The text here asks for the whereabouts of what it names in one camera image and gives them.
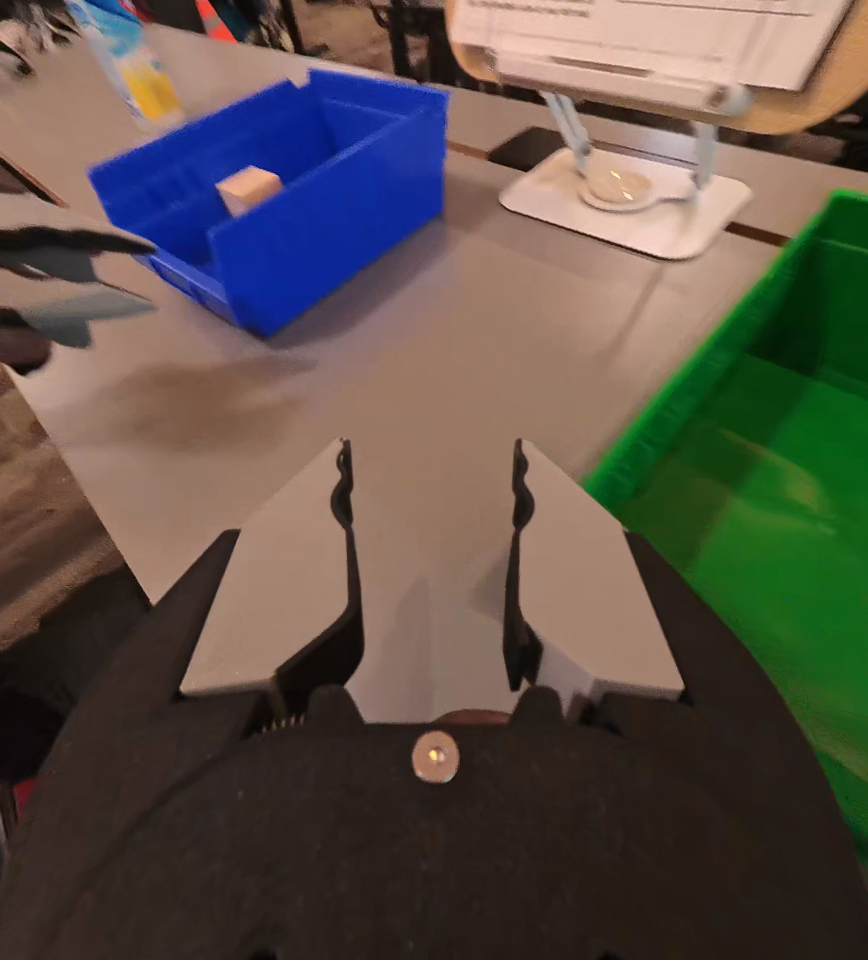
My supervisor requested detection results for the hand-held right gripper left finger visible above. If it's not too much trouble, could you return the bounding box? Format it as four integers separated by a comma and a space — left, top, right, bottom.
179, 438, 366, 699

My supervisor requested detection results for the black flat slab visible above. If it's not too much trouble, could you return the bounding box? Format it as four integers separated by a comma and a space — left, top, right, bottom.
488, 126, 578, 172

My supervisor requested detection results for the white printed paper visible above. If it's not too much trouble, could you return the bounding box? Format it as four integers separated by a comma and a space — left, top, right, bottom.
450, 0, 855, 93

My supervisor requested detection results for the green plastic bin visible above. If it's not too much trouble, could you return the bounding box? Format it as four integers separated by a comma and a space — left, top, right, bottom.
582, 189, 868, 875

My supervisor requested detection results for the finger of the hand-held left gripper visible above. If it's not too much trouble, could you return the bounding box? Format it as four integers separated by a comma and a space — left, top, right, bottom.
0, 261, 158, 350
0, 191, 158, 280

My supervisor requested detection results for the white wipes canister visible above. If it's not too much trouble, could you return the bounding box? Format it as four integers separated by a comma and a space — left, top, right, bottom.
66, 0, 184, 129

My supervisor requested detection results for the blue plastic bin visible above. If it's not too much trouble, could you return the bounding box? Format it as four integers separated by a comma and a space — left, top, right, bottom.
87, 69, 450, 339

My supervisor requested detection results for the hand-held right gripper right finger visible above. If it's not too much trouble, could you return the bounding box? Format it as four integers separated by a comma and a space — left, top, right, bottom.
503, 439, 686, 714

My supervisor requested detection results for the tan rounded board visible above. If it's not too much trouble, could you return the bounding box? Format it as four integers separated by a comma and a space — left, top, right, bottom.
445, 0, 868, 136

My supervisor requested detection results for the large wooden cube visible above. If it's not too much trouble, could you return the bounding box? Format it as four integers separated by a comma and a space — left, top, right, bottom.
216, 168, 285, 219

